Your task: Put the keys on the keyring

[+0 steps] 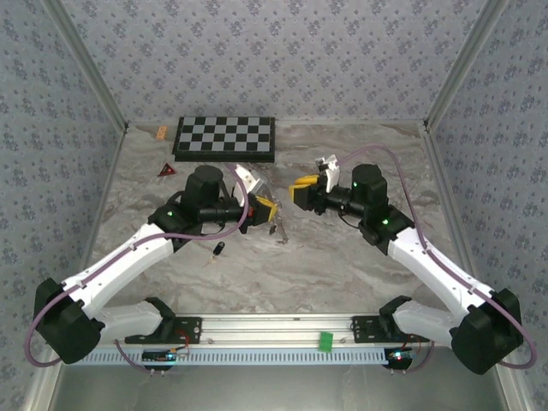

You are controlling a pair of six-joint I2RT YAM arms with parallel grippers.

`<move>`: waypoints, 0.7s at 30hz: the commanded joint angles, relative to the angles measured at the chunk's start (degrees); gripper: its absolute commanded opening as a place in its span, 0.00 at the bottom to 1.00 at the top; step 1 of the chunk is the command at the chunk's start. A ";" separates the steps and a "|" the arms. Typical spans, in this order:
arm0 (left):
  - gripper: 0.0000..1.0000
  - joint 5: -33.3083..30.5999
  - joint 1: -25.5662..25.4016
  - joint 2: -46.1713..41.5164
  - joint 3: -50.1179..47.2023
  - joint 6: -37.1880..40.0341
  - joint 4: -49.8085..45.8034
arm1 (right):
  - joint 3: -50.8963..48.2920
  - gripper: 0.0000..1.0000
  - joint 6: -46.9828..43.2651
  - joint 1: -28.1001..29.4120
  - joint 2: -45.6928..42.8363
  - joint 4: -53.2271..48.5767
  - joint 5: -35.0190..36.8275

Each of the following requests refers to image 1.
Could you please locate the metal key holder plate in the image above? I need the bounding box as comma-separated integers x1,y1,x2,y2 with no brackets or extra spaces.
273,213,291,247

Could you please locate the black headed key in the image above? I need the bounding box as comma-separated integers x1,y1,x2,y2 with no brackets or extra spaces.
204,241,227,266

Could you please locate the black white chessboard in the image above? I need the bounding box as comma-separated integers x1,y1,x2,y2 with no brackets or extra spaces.
171,116,277,164

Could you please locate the small controller circuit board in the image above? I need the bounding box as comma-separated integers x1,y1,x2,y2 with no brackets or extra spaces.
140,348,179,364
384,347,419,368

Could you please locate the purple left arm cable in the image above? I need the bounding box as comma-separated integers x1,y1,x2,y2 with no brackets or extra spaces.
24,162,250,377

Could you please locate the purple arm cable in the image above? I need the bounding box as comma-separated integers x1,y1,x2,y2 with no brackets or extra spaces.
24,162,250,377
337,144,539,372

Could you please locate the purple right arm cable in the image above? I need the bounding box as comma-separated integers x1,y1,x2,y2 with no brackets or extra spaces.
337,144,539,372

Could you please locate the aluminium table edge rail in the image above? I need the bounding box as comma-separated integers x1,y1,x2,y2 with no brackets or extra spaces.
421,123,489,312
66,126,129,316

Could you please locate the long aluminium mounting rail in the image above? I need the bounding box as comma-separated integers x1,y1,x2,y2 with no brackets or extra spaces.
96,313,433,348

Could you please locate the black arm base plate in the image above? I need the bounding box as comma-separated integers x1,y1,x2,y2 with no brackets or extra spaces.
123,315,203,346
351,315,432,346

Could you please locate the blue slotted cable duct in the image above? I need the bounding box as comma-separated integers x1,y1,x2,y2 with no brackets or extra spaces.
83,347,389,366

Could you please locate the aluminium frame post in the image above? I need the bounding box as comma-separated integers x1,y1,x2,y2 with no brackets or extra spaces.
45,0,129,132
423,0,513,132

